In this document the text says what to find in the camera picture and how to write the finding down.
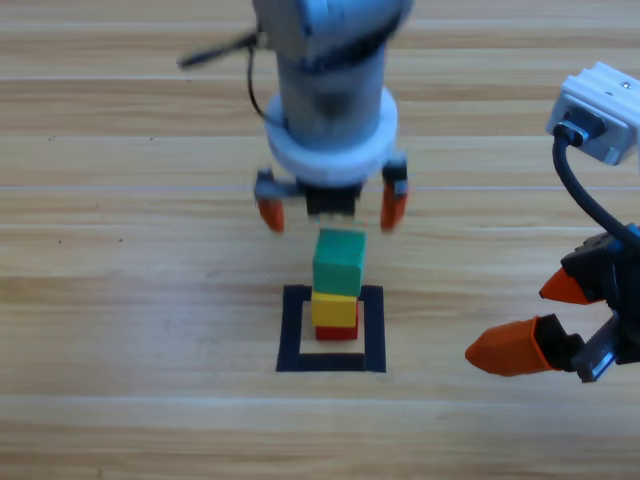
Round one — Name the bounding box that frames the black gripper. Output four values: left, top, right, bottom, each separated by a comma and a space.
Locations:
464, 223, 640, 384
254, 159, 410, 234

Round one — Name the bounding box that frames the green wooden block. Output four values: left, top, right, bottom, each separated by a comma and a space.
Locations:
312, 228, 368, 297

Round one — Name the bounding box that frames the yellow wooden block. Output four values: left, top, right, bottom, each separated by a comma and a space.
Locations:
310, 291, 360, 327

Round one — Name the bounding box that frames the red wooden block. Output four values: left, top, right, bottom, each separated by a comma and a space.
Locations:
314, 299, 360, 342

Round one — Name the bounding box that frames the black tape square outline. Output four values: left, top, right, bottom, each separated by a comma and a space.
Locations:
275, 284, 387, 375

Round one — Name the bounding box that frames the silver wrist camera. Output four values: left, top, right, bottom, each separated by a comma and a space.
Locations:
546, 92, 636, 166

